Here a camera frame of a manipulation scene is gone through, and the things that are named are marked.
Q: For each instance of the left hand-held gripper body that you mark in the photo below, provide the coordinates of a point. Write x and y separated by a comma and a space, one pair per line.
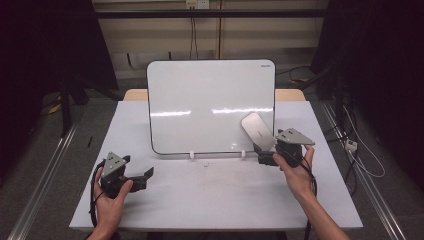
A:
113, 170

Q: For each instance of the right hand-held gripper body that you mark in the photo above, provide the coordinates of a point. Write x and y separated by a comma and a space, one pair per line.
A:
291, 146

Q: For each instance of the white oval whiteboard eraser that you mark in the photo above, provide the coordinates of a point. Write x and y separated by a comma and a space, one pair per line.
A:
258, 131

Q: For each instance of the person's right hand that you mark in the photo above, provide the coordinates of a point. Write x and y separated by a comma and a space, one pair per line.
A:
295, 180

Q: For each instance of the person's left hand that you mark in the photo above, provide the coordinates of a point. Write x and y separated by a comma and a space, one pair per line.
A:
110, 208

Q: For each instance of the white whiteboard foot clip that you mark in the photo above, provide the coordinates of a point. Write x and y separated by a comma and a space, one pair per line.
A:
243, 154
191, 154

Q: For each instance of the small black stick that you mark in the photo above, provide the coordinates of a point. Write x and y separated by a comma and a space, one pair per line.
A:
89, 141

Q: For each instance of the white power strip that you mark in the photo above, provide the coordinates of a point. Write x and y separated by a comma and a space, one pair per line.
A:
351, 145

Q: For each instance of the wooden table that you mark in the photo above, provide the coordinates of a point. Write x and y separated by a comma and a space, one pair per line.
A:
135, 95

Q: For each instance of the black metal stand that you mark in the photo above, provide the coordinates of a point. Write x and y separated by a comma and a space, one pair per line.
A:
65, 106

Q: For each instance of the white whiteboard with black rim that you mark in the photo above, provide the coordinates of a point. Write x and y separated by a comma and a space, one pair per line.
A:
200, 100

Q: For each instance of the black curtain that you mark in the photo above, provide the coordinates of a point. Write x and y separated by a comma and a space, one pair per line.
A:
46, 43
383, 66

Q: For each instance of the black horizontal beam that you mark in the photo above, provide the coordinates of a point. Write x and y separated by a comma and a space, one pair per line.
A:
206, 13

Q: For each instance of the aluminium floor rail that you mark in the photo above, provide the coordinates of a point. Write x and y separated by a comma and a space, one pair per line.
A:
43, 180
370, 193

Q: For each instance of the white wall socket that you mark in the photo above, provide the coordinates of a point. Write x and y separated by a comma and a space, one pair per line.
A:
197, 4

